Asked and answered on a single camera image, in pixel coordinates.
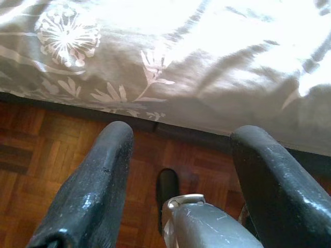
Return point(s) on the black left robot foot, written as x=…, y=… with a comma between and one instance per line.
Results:
x=168, y=186

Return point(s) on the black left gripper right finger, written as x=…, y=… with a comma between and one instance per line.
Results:
x=279, y=193

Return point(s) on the beige floral bed sheet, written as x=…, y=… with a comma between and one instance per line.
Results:
x=181, y=51

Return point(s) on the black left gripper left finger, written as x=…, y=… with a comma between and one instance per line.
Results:
x=90, y=193

